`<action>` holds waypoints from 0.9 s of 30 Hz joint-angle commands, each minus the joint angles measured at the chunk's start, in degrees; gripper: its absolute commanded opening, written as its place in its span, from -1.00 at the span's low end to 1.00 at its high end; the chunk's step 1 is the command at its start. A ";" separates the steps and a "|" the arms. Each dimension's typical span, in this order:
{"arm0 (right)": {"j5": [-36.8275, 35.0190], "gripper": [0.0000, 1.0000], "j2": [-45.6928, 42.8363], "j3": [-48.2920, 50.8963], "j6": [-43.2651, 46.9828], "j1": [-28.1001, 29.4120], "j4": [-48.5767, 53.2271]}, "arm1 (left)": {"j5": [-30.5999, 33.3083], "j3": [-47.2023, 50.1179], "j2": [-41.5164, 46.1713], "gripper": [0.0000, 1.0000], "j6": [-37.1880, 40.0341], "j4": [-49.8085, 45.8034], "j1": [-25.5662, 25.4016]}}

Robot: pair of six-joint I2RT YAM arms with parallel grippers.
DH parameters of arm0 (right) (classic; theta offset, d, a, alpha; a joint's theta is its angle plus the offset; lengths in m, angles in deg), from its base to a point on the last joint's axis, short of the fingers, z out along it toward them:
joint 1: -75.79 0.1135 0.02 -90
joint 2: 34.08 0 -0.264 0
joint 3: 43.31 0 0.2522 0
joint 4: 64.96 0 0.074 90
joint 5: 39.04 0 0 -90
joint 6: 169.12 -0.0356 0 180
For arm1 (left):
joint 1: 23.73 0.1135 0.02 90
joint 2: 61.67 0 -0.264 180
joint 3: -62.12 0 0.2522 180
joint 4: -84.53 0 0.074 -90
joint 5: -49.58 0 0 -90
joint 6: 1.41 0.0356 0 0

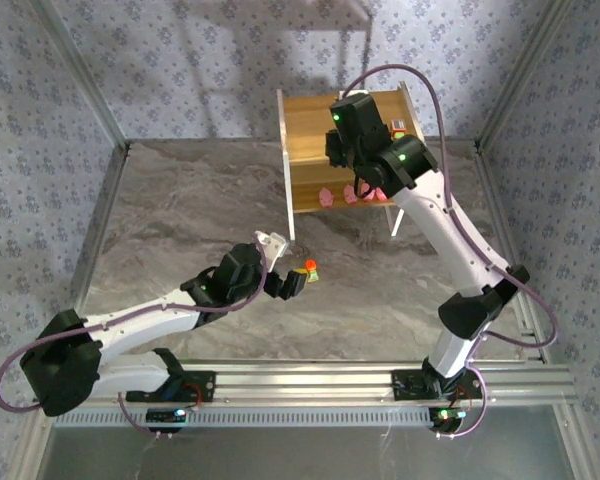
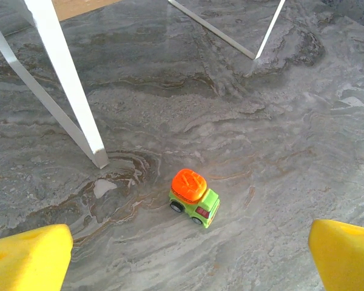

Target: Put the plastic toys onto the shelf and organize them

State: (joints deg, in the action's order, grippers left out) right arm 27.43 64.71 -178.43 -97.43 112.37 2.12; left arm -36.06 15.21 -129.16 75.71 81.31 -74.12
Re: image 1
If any grey metal sheet panel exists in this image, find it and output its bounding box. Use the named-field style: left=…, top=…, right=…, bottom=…
left=34, top=424, right=576, bottom=480

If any wooden shelf with white frame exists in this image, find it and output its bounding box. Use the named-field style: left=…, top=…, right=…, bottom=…
left=275, top=82, right=428, bottom=241

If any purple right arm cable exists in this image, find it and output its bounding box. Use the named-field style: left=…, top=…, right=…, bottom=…
left=340, top=63, right=561, bottom=441

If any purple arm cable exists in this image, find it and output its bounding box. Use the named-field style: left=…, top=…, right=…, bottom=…
left=0, top=244, right=271, bottom=441
left=340, top=63, right=561, bottom=441

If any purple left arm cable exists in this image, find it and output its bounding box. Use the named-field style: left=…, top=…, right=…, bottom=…
left=0, top=244, right=271, bottom=441

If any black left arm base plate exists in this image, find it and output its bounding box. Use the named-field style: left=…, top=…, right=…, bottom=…
left=124, top=370, right=217, bottom=404

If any grey slotted cable duct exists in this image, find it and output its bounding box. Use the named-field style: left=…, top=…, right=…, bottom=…
left=54, top=403, right=439, bottom=429

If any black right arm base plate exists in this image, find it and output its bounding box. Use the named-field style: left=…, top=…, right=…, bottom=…
left=390, top=369, right=481, bottom=404

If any aluminium frame rail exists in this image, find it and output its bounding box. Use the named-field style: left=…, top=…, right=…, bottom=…
left=9, top=142, right=131, bottom=480
left=474, top=142, right=589, bottom=480

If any aluminium frame post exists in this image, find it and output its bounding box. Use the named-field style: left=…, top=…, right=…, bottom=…
left=29, top=0, right=131, bottom=151
left=474, top=0, right=579, bottom=151

